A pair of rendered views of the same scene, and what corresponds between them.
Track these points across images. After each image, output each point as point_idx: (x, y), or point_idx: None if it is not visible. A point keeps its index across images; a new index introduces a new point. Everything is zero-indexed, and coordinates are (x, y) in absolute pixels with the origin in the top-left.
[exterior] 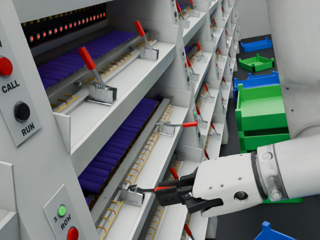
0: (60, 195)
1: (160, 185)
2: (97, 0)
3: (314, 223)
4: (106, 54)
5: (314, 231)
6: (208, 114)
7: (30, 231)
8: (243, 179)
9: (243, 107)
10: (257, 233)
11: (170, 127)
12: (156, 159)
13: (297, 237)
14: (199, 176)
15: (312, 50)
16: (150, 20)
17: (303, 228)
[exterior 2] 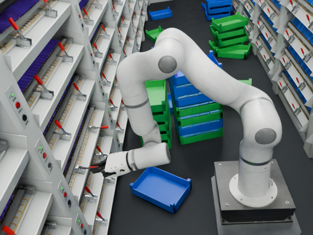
0: (60, 183)
1: (91, 165)
2: (59, 99)
3: (175, 159)
4: (61, 106)
5: (174, 164)
6: (118, 99)
7: (55, 196)
8: (123, 164)
9: None
10: (146, 168)
11: (95, 128)
12: (89, 148)
13: (166, 168)
14: (107, 162)
15: (139, 128)
16: (79, 68)
17: (169, 163)
